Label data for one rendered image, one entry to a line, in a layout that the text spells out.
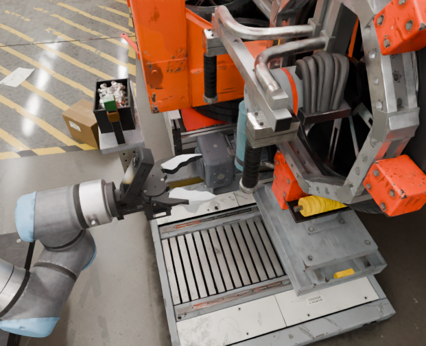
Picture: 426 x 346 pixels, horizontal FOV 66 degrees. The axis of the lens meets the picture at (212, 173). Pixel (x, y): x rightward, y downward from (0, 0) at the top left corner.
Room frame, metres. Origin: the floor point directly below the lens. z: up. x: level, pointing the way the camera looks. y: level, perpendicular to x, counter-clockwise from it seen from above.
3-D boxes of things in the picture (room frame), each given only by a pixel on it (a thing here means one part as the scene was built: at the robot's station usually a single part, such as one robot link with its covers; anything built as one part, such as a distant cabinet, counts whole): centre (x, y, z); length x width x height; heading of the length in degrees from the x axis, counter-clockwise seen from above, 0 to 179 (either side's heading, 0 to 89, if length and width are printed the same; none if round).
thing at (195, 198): (0.38, 0.04, 0.81); 0.09 x 0.03 x 0.06; 78
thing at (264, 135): (0.47, -0.11, 0.93); 0.09 x 0.05 x 0.05; 105
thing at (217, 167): (0.98, -0.14, 0.26); 0.42 x 0.18 x 0.35; 105
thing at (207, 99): (0.79, 0.01, 0.83); 0.04 x 0.04 x 0.16
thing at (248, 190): (0.46, -0.08, 0.83); 0.04 x 0.04 x 0.16
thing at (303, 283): (0.73, -0.43, 0.13); 0.50 x 0.36 x 0.10; 15
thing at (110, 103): (0.92, 0.35, 0.64); 0.04 x 0.04 x 0.04; 15
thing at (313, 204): (0.60, -0.39, 0.51); 0.29 x 0.06 x 0.06; 105
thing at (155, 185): (0.40, 0.15, 0.80); 0.12 x 0.08 x 0.09; 105
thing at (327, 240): (0.74, -0.43, 0.32); 0.40 x 0.30 x 0.28; 15
